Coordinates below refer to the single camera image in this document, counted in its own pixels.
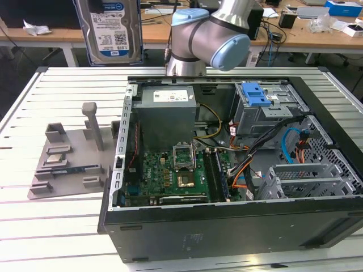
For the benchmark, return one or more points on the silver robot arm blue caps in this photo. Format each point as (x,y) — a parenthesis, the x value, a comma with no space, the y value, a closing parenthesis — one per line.
(198,31)

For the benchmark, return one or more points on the black graphics card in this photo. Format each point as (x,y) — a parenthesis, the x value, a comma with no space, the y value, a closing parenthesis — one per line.
(183,199)

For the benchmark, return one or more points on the blue drive cage latch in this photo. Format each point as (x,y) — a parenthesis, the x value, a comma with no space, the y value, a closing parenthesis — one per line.
(253,95)

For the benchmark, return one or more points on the white open box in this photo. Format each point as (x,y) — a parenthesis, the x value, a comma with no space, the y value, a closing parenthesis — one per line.
(351,28)

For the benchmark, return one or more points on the small black container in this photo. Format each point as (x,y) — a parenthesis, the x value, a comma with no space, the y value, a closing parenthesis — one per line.
(287,20)

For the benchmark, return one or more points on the grey optical drive cage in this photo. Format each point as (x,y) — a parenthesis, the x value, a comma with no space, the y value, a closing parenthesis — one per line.
(255,119)

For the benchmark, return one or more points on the wooden desk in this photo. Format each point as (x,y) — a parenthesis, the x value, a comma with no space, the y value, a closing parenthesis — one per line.
(42,37)

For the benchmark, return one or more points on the flat grey box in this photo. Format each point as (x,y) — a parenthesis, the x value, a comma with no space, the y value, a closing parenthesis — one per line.
(312,12)

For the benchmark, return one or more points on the hard disk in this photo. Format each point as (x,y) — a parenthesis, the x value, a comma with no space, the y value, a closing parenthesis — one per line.
(113,34)

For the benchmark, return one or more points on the crumpled white paper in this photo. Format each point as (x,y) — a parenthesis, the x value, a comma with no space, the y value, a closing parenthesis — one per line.
(35,28)

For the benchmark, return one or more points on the green motherboard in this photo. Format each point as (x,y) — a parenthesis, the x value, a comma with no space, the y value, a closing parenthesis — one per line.
(161,178)

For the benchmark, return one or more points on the black PC case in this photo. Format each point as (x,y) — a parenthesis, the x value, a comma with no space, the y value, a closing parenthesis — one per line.
(215,232)

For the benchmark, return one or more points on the large black box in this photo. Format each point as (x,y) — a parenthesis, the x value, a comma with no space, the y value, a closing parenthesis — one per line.
(37,14)

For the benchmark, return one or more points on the blue cardboard box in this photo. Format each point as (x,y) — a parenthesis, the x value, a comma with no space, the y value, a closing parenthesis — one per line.
(344,7)

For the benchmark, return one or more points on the black RAM slot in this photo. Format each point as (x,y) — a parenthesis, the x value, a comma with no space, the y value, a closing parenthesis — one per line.
(211,175)

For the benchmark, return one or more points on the CPU socket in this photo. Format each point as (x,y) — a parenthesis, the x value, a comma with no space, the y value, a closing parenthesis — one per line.
(185,181)

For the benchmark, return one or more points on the silver CPU chip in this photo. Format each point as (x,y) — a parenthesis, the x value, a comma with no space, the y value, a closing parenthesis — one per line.
(55,158)

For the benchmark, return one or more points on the blue RAM stick on rack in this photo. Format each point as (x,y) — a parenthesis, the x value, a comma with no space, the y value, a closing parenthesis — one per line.
(68,170)

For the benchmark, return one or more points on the clear plastic bag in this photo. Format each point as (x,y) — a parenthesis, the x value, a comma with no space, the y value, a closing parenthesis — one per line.
(320,22)

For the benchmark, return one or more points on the grey power supply unit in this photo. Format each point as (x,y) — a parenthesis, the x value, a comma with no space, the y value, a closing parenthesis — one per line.
(166,122)

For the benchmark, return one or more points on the installed RAM stick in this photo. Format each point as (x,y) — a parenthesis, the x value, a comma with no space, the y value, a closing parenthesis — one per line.
(222,178)

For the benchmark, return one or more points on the grey parts rack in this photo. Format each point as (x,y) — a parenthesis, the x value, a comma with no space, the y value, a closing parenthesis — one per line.
(76,167)

